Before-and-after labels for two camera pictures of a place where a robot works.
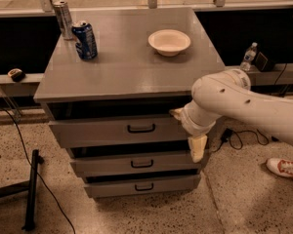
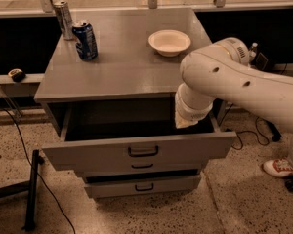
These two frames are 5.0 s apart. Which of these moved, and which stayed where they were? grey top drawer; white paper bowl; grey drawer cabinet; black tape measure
Moved: grey top drawer
Stayed: grey drawer cabinet; white paper bowl; black tape measure
